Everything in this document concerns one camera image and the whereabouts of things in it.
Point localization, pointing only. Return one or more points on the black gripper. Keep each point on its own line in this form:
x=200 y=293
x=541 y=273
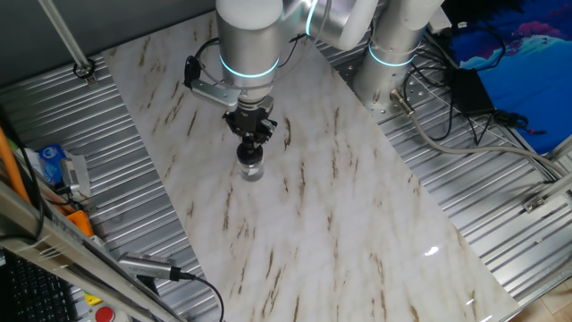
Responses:
x=252 y=118

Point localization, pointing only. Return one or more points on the clear glass jar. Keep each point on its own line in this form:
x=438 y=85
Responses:
x=251 y=172

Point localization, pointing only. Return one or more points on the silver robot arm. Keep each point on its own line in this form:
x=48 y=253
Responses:
x=246 y=44

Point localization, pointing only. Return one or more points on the white marble pattern board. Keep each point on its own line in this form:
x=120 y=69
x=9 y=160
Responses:
x=313 y=223

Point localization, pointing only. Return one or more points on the orange plastic block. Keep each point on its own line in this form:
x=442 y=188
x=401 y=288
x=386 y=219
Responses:
x=80 y=222

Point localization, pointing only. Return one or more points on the blue tissue pack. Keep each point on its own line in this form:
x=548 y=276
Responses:
x=49 y=163

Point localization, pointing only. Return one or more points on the slanted aluminium pole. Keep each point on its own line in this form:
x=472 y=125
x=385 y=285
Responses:
x=62 y=31

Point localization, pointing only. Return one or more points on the black power adapter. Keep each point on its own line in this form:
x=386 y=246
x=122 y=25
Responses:
x=469 y=91

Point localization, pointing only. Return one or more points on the red emergency button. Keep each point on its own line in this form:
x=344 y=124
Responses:
x=105 y=314

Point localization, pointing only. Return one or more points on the orange tube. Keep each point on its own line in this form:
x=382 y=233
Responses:
x=9 y=163

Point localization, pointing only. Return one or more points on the black keyboard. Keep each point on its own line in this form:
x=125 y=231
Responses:
x=36 y=295

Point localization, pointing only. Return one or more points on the blue printed poster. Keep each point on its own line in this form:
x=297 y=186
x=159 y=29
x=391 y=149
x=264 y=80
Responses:
x=536 y=76

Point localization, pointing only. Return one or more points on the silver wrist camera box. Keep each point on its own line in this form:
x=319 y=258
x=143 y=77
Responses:
x=214 y=95

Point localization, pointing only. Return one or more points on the silver finned camera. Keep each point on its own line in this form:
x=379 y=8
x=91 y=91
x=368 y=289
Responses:
x=143 y=265

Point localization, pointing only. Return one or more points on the small silver camera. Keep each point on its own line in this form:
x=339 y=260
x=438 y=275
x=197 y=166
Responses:
x=73 y=172

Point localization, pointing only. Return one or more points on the aluminium frame beam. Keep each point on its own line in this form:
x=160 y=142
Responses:
x=44 y=243

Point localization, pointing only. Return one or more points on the aluminium rail with bracket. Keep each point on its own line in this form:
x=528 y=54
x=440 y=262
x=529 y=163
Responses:
x=554 y=190

